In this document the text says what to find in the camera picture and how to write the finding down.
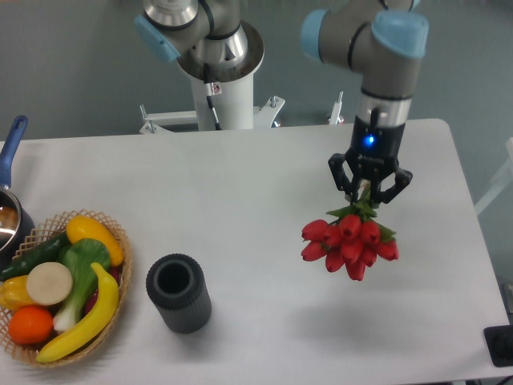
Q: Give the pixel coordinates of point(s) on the yellow bell pepper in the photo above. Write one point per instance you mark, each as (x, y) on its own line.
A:
(14, 295)

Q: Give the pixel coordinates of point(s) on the beige round disc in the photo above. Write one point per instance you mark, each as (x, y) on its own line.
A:
(49, 283)

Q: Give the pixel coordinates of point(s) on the red tulip bouquet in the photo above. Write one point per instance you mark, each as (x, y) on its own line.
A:
(352, 239)

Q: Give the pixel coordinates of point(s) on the orange fruit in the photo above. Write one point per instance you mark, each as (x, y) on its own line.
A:
(30, 325)

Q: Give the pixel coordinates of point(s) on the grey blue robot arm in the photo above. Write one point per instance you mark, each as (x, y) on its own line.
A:
(383, 41)

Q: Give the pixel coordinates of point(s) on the black device at edge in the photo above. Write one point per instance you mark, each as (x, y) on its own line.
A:
(499, 344)

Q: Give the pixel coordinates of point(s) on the red vegetable in basket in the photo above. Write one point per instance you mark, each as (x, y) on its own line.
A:
(115, 272)

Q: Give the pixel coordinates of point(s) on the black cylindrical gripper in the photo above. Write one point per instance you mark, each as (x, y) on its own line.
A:
(372, 155)

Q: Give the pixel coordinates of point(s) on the dark grey ribbed vase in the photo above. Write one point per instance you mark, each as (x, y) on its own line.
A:
(177, 288)

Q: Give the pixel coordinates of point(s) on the woven wicker basket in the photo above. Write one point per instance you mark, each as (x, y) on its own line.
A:
(52, 227)

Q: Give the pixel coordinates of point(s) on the blue handled saucepan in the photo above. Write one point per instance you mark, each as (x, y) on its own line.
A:
(16, 223)

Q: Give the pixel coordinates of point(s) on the yellow banana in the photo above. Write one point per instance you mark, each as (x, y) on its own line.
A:
(90, 326)

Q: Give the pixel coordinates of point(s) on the green cucumber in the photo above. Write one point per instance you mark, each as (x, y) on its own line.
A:
(47, 251)

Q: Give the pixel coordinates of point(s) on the green bok choy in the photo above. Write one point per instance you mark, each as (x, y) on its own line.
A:
(78, 259)

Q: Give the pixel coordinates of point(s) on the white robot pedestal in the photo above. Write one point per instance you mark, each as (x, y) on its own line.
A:
(221, 75)

